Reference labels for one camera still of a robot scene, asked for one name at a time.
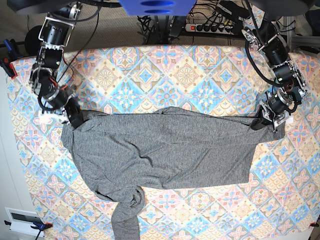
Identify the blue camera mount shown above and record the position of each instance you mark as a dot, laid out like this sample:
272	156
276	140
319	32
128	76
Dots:
157	7

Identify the red clamp bottom right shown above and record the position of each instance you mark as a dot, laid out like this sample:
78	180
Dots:
314	225

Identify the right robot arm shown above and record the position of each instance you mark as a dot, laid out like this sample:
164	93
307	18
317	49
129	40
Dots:
55	35

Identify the round black stool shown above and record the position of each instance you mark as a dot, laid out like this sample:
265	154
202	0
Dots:
32	43

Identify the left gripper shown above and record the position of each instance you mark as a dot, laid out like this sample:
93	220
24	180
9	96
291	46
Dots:
277	110

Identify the blue clamp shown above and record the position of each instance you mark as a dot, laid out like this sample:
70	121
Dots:
12	47

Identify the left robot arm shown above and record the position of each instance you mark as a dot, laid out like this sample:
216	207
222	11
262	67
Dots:
288	81

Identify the white power strip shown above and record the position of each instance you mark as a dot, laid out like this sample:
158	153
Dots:
212	28

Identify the grey t-shirt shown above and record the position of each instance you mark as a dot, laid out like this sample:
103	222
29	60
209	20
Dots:
118	155

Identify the white wall box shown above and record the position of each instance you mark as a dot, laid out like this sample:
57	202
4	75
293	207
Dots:
21	221

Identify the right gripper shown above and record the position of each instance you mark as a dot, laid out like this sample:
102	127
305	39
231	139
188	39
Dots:
60	107

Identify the red black clamp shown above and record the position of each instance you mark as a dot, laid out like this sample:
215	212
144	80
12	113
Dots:
7	64

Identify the patterned tablecloth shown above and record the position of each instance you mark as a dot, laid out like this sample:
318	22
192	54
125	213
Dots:
281	198

